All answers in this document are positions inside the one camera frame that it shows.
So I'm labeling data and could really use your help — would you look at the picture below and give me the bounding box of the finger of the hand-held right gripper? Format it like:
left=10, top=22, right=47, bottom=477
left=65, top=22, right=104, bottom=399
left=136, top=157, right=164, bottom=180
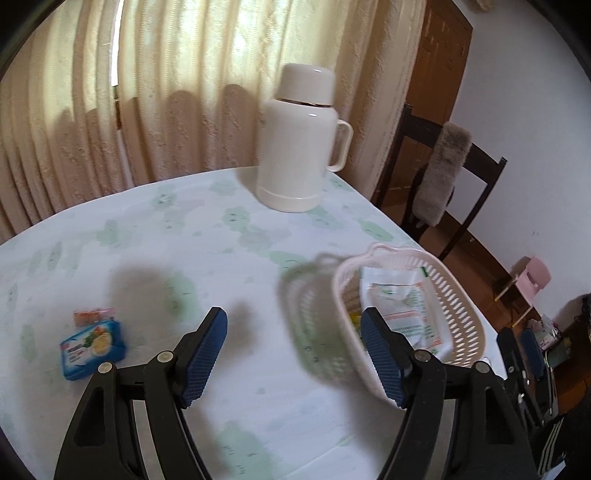
left=497, top=326, right=544, bottom=428
left=520, top=328, right=560, bottom=422

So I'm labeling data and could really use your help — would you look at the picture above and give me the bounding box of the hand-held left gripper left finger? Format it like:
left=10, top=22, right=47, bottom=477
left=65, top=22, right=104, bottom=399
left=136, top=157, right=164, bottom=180
left=53, top=307, right=228, bottom=480

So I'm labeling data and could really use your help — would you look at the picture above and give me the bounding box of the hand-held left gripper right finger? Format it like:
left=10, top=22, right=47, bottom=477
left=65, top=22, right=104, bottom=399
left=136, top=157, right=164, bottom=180
left=360, top=308, right=539, bottom=480

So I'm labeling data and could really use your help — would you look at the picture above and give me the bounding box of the white green print snack packet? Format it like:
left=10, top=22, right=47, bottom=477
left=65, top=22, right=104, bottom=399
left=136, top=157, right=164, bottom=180
left=364, top=281, right=456, bottom=361

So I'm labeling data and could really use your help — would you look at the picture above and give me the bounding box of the pale perforated plastic basket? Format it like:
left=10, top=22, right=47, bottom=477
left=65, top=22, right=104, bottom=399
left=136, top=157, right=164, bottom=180
left=332, top=242, right=488, bottom=409

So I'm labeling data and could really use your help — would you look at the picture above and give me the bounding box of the plain white snack packet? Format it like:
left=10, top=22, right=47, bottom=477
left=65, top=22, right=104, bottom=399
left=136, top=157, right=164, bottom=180
left=359, top=265, right=429, bottom=298

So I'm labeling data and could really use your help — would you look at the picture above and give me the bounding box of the pink white bundle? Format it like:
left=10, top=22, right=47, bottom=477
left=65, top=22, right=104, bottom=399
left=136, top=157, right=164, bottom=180
left=526, top=314, right=565, bottom=358

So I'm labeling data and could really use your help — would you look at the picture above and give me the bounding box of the small pink chair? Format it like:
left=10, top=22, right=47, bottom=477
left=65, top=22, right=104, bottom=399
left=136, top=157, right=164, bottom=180
left=491, top=256, right=553, bottom=329

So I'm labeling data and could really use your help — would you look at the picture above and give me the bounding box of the blue cracker snack packet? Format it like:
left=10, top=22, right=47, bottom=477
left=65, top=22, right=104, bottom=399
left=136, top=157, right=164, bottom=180
left=59, top=320, right=128, bottom=382

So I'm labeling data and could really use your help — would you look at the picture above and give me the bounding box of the small orange snack packet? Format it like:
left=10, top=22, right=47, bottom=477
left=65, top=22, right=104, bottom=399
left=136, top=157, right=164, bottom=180
left=73, top=307, right=116, bottom=325

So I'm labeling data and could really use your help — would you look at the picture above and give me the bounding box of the white green patterned tablecloth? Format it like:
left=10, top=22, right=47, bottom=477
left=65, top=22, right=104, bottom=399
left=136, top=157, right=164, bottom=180
left=0, top=166, right=509, bottom=480

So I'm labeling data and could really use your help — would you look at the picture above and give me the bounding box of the dark wooden chair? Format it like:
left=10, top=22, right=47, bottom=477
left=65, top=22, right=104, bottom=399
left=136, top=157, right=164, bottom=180
left=370, top=104, right=509, bottom=265

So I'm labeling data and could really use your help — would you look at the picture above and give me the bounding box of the grey fur chair cushion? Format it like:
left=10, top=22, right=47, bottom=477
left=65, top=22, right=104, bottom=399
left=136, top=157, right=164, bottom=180
left=412, top=122, right=473, bottom=227

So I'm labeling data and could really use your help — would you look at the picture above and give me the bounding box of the cream thermos jug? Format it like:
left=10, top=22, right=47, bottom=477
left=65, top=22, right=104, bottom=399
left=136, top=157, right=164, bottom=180
left=256, top=63, right=354, bottom=213

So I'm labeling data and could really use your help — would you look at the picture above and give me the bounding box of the beige curtain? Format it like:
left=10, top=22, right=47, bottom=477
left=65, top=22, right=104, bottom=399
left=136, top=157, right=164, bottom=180
left=0, top=0, right=428, bottom=244

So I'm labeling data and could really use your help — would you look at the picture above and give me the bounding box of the brown wooden door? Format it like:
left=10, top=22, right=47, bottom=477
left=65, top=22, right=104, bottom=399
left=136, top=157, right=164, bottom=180
left=378, top=0, right=475, bottom=223

